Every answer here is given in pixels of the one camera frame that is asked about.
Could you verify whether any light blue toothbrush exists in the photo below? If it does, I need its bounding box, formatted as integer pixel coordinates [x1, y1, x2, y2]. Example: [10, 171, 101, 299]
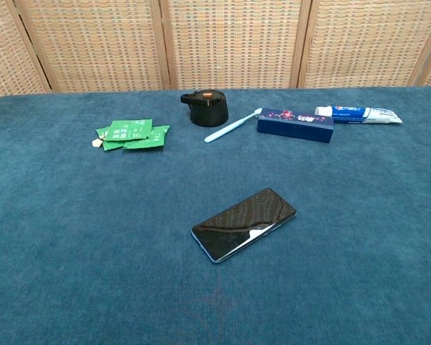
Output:
[203, 107, 264, 144]

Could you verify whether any blue velvet tablecloth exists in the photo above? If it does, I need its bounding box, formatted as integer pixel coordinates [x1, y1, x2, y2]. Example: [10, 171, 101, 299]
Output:
[0, 85, 431, 345]

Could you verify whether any teal toothbrush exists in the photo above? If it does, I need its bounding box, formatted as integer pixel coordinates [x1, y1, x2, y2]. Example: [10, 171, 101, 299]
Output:
[190, 187, 297, 265]

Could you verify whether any dark blue toothpaste box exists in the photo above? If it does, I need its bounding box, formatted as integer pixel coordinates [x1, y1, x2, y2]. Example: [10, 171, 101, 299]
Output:
[256, 107, 335, 144]

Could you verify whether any white blue toothpaste tube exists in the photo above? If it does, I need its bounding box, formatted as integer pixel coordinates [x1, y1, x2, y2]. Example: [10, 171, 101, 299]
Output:
[315, 104, 404, 125]

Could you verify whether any green tea sachet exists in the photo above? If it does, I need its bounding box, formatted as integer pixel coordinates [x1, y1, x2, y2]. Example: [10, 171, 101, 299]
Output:
[123, 125, 171, 150]
[96, 125, 131, 152]
[105, 118, 154, 142]

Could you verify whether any black bottle lid orange button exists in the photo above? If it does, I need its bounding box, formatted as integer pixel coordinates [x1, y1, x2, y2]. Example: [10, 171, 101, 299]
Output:
[180, 91, 229, 127]

